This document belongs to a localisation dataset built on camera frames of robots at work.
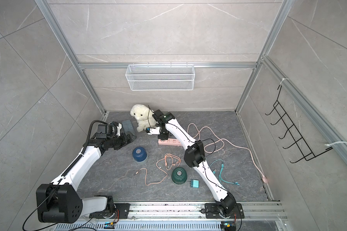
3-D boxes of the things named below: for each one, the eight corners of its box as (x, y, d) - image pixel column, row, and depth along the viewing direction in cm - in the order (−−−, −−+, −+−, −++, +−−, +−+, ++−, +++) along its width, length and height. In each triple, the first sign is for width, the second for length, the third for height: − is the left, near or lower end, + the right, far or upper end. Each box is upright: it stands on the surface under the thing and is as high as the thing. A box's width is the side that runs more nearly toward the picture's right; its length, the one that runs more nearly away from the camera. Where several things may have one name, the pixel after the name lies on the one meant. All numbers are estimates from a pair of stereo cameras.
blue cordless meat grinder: (135, 165, 92) (131, 157, 83) (137, 155, 97) (133, 146, 88) (147, 165, 92) (144, 157, 83) (149, 155, 97) (146, 146, 88)
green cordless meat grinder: (172, 186, 83) (171, 181, 74) (172, 174, 87) (171, 167, 79) (186, 186, 83) (187, 181, 74) (185, 174, 87) (186, 167, 79)
